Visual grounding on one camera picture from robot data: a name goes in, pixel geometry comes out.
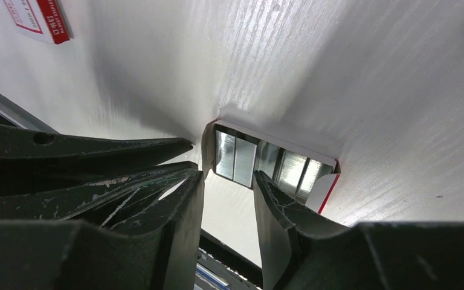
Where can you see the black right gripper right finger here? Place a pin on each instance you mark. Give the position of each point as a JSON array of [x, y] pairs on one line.
[[301, 249]]

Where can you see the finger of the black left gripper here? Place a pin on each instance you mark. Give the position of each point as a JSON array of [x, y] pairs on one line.
[[165, 196], [32, 161]]

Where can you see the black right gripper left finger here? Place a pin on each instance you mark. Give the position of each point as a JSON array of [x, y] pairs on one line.
[[100, 258]]

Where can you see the staple box with staples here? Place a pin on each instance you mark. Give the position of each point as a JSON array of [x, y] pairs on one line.
[[234, 151]]

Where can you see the red white staple box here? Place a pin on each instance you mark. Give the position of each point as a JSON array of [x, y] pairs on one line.
[[41, 20]]

